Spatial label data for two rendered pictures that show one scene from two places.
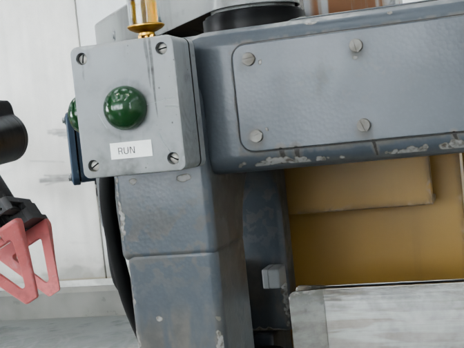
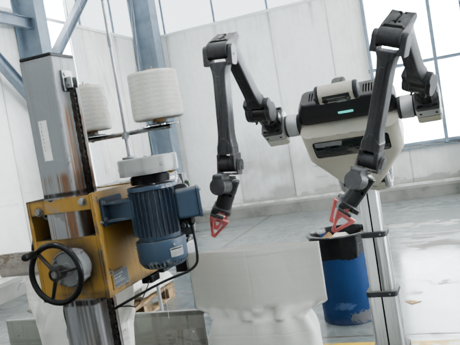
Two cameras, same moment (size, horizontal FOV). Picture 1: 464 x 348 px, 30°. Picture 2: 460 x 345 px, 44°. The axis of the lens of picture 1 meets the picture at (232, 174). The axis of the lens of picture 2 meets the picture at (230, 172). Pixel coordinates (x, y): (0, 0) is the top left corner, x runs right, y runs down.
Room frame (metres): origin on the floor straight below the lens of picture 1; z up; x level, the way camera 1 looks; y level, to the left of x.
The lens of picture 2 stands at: (2.85, 0.42, 1.42)
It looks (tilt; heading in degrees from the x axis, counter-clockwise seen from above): 3 degrees down; 184
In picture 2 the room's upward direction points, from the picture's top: 9 degrees counter-clockwise
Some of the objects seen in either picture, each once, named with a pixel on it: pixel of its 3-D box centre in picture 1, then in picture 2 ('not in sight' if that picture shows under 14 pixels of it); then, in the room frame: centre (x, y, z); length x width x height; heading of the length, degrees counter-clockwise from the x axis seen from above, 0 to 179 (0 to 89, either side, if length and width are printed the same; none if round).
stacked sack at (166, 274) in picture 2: not in sight; (142, 285); (-2.48, -0.94, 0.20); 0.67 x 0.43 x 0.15; 164
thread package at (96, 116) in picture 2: not in sight; (87, 109); (0.93, -0.15, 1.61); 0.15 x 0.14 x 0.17; 74
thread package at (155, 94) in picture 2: not in sight; (155, 95); (1.00, 0.10, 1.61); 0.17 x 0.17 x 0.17
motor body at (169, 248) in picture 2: not in sight; (158, 224); (1.14, 0.07, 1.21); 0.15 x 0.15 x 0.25
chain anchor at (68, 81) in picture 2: not in sight; (70, 80); (1.16, -0.11, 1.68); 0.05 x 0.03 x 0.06; 164
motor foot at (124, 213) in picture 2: not in sight; (124, 208); (1.16, -0.02, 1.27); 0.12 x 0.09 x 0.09; 164
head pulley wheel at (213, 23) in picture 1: (255, 28); not in sight; (0.77, -0.03, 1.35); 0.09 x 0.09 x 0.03
